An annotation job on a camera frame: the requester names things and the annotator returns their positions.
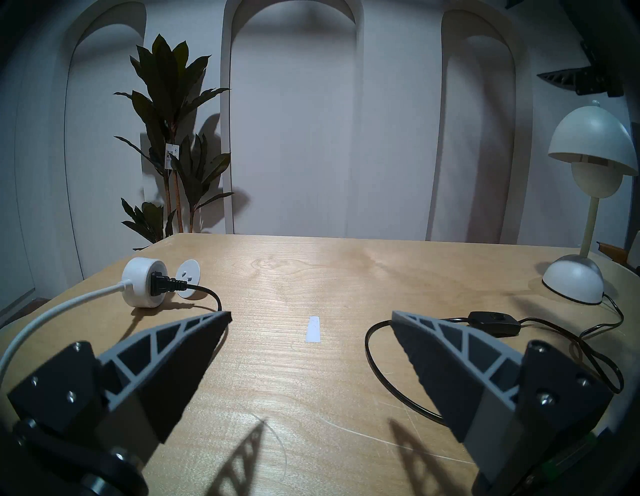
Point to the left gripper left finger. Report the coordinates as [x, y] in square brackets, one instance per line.
[165, 360]

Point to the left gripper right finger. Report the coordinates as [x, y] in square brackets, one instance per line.
[470, 380]

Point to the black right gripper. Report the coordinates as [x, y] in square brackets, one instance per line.
[602, 45]

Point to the white dome table lamp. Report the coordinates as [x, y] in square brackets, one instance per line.
[592, 135]

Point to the black power plug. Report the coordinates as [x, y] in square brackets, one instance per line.
[167, 284]

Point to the white round power socket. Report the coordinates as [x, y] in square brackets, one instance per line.
[137, 280]

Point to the white round socket cover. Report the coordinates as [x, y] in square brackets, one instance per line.
[192, 272]

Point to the white tape strip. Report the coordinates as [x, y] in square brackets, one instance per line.
[313, 329]

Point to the light wooden table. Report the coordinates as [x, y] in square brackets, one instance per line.
[310, 280]

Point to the white cushioned wooden armchair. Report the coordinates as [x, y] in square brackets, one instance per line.
[612, 252]

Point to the white plant tag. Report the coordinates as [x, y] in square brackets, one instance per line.
[172, 156]

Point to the tall dark green plant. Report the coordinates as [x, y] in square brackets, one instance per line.
[167, 85]

